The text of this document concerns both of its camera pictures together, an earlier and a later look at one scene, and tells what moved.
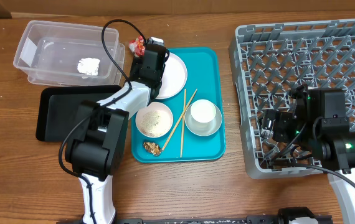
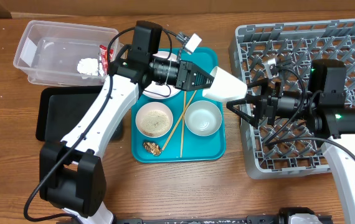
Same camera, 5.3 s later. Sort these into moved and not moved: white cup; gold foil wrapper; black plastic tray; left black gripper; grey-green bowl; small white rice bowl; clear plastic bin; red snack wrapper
Moved: white cup; left black gripper; red snack wrapper
Not moved: black plastic tray; grey-green bowl; clear plastic bin; gold foil wrapper; small white rice bowl
